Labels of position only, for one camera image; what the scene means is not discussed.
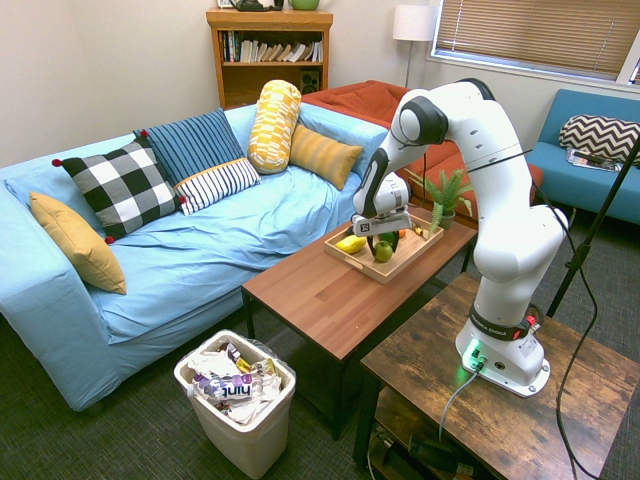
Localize potted green fern plant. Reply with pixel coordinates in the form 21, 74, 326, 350
403, 168, 475, 242

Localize black white shelf ornament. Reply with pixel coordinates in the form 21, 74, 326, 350
216, 0, 286, 12

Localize teal sofa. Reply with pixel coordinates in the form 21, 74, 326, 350
525, 88, 640, 227

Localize mustard striped pillow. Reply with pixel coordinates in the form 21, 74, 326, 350
288, 123, 365, 192

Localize black white checkered pillow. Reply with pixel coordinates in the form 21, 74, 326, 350
51, 129, 188, 246

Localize yellow mango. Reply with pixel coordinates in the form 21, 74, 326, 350
335, 234, 369, 255

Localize magazine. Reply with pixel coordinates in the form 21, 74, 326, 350
565, 147, 625, 173

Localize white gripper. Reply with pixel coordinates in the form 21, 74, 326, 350
349, 207, 416, 259

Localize blue striped pillow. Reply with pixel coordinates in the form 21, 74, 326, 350
133, 107, 247, 188

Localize white navy striped pillow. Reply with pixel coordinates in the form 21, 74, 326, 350
173, 157, 262, 217

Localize wooden serving tray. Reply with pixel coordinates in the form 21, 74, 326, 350
323, 218, 446, 285

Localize light blue sofa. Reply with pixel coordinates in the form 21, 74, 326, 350
0, 102, 391, 415

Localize white shade floor lamp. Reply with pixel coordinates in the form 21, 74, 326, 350
392, 4, 439, 89

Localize black power strip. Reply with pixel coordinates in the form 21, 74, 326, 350
367, 429, 476, 479

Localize rustic brown robot table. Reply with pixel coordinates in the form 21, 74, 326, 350
352, 272, 640, 480

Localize orange futon sofa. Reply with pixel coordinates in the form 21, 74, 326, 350
301, 79, 545, 217

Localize white plastic trash bin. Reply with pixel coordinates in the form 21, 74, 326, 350
173, 328, 297, 480

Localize reddish wooden coffee table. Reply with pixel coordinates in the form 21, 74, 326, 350
241, 206, 479, 442

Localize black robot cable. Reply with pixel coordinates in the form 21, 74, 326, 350
528, 182, 602, 480

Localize plain mustard pillow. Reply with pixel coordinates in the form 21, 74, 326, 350
28, 191, 128, 296

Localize black camera stand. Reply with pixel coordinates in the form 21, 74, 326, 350
545, 144, 640, 319

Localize wooden window blinds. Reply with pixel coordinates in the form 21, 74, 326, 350
432, 0, 640, 84

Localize grey base cable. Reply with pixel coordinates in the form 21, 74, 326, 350
438, 368, 482, 442

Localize yellow patterned bolster pillow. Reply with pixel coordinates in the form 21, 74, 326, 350
246, 79, 303, 175

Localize wooden bookshelf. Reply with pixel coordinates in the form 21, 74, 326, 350
205, 7, 335, 111

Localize black white chevron pillow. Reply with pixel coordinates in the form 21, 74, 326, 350
558, 113, 640, 167

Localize row of books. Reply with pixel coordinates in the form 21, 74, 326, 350
221, 30, 324, 65

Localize hint labelled plastic wrapper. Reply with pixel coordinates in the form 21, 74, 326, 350
191, 370, 267, 407

